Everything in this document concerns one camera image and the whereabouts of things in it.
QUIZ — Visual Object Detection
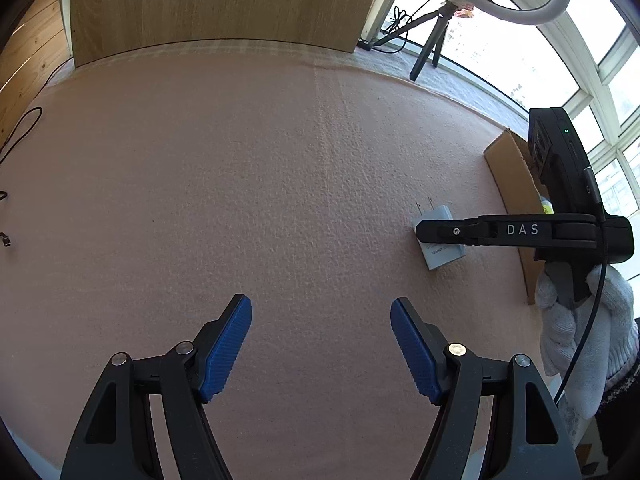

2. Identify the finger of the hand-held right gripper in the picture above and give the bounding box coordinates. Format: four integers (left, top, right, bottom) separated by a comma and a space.
415, 215, 482, 246

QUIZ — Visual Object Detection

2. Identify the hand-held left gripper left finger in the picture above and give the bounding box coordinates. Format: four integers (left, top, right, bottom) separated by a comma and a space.
60, 294, 253, 480

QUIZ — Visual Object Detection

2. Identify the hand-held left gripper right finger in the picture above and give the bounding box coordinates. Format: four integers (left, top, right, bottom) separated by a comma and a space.
390, 297, 583, 480

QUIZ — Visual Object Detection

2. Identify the white charger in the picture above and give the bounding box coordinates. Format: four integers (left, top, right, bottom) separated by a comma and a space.
415, 202, 467, 271

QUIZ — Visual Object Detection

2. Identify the cardboard box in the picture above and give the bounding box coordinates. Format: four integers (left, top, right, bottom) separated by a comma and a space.
483, 129, 556, 306

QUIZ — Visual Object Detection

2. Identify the person's right hand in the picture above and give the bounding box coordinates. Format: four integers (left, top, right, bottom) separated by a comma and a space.
535, 265, 640, 418

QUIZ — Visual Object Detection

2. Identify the checkered cloth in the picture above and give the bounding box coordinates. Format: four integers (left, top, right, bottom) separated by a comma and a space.
75, 40, 531, 121

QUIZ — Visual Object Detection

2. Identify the pink mat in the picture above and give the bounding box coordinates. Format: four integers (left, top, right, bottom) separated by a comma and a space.
0, 40, 591, 480

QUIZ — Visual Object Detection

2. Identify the black tripod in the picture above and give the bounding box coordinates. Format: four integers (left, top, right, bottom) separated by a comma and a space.
372, 2, 458, 82

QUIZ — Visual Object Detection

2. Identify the large wooden board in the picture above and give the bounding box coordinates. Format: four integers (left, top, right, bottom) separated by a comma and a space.
70, 0, 393, 68

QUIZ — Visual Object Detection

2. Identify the wooden slat panel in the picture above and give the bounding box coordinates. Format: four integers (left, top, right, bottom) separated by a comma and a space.
0, 0, 76, 146

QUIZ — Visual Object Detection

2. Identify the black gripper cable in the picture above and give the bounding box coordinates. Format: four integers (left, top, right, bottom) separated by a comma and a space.
552, 166, 610, 405

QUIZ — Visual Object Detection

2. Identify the black ring light cable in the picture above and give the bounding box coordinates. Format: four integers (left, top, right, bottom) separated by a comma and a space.
382, 0, 451, 53

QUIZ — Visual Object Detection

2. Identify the black charging cable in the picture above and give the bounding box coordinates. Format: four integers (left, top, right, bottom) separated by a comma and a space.
0, 106, 43, 248

